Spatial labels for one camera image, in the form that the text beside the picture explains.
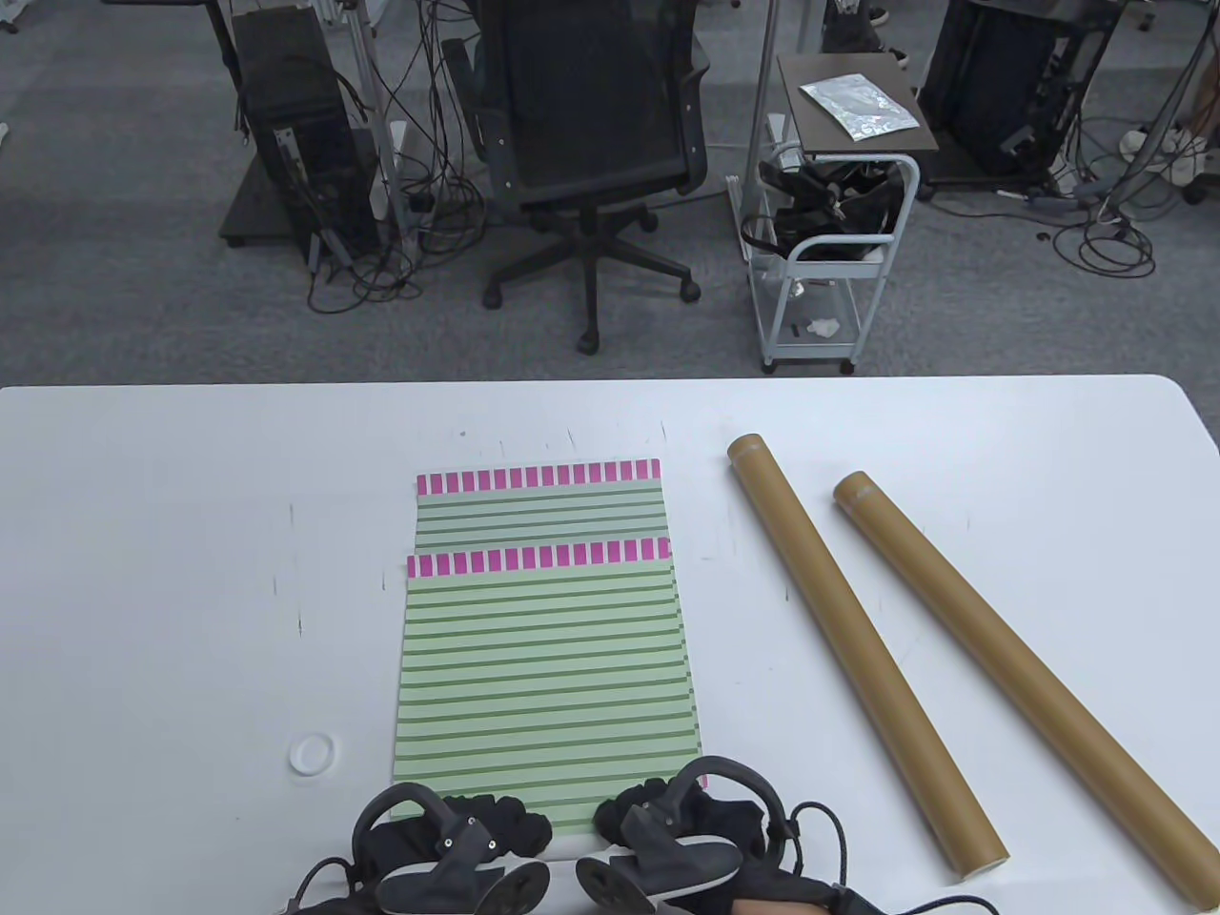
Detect person's left hand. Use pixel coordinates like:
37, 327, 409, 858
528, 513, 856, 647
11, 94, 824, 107
291, 789, 554, 915

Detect person's right hand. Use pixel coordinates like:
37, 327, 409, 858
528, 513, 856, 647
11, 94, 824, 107
594, 777, 844, 915

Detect green striped mouse pad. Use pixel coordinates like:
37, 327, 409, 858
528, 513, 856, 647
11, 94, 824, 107
393, 538, 711, 840
413, 458, 711, 790

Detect brown cardboard mailing tube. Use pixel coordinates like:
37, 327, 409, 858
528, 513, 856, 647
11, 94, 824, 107
832, 470, 1220, 909
726, 434, 1011, 880

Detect grey hand tracking controller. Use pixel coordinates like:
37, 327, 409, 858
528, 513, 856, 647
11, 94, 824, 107
575, 756, 790, 915
351, 782, 554, 915

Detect white metal utility cart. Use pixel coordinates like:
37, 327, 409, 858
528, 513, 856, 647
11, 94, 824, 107
729, 52, 940, 375

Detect silver foil bag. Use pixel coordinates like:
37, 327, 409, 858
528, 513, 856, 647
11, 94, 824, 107
799, 72, 922, 142

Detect black mesh office chair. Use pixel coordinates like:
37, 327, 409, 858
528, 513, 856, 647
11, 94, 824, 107
443, 0, 716, 356

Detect grey metal pole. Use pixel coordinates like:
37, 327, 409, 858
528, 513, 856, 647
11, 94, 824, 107
742, 0, 784, 258

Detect black computer tower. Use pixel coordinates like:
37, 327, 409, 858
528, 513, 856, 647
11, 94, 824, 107
232, 8, 380, 260

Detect black equipment cabinet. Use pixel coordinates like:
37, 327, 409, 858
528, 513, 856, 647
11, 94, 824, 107
920, 0, 1124, 196

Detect black glove cable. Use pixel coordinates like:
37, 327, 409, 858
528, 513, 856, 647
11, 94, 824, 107
284, 856, 356, 915
786, 801, 1002, 915

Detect black strap bag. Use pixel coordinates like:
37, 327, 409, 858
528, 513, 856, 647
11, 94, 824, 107
742, 157, 906, 263

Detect tangled black floor cables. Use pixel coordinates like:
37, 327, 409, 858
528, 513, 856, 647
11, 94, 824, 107
305, 0, 489, 315
1048, 114, 1220, 279

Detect aluminium frame post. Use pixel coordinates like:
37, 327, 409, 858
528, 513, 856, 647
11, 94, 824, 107
338, 0, 420, 256

